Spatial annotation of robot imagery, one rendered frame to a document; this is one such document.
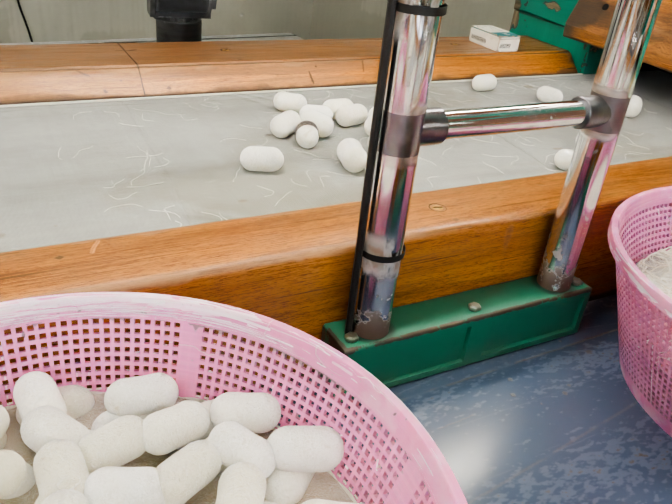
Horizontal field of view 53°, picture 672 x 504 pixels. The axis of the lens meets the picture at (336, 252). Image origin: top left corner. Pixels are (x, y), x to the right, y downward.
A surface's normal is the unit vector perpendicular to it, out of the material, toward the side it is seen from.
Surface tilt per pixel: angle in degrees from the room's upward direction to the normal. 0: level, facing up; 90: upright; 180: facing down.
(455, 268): 90
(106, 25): 90
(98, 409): 0
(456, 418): 0
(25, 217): 0
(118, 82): 45
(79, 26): 91
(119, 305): 75
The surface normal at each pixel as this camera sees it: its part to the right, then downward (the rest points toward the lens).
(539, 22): -0.87, 0.13
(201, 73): 0.40, -0.27
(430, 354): 0.47, 0.48
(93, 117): 0.10, -0.86
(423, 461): -0.87, -0.13
